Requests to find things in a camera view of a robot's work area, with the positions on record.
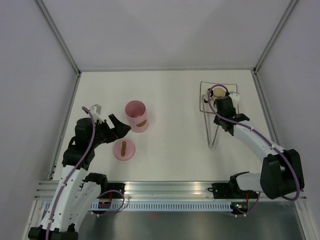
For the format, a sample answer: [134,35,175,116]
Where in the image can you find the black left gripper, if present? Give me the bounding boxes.
[89,114,131,148]

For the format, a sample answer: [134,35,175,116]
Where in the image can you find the round beige bun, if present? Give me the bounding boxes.
[213,87,227,98]

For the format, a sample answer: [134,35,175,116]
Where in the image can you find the sushi roll piece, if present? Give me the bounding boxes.
[205,88,214,99]
[202,95,209,104]

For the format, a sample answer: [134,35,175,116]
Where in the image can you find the metal tongs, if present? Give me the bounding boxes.
[201,98,220,150]

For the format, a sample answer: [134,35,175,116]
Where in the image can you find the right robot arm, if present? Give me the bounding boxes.
[213,96,305,201]

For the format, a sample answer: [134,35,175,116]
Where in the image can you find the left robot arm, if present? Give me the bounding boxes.
[27,113,131,240]

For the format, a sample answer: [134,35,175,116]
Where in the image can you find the pink lunch box lid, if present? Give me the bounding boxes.
[113,139,136,161]

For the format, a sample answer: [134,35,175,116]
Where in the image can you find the pink cylindrical lunch box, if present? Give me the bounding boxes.
[125,100,149,133]

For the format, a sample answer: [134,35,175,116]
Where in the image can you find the white square plate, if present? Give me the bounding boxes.
[199,81,238,113]

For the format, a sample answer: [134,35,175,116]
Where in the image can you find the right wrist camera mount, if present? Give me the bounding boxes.
[228,91,241,108]

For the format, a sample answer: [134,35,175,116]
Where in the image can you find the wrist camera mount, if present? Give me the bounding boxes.
[228,91,241,108]
[89,104,103,124]

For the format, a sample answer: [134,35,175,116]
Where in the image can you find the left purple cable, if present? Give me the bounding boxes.
[44,106,97,240]

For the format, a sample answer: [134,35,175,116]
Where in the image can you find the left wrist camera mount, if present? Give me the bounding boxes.
[89,104,103,124]

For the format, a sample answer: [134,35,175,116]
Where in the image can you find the white cable duct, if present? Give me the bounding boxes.
[83,201,232,212]

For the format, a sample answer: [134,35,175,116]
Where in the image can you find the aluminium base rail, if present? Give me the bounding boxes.
[34,180,247,201]

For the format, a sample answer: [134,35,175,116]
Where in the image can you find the right frame post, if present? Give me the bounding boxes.
[252,0,300,74]

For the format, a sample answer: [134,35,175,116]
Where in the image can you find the frame post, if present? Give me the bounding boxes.
[252,0,300,74]
[33,0,82,75]

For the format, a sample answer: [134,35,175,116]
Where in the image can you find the left frame post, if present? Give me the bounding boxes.
[33,0,82,75]

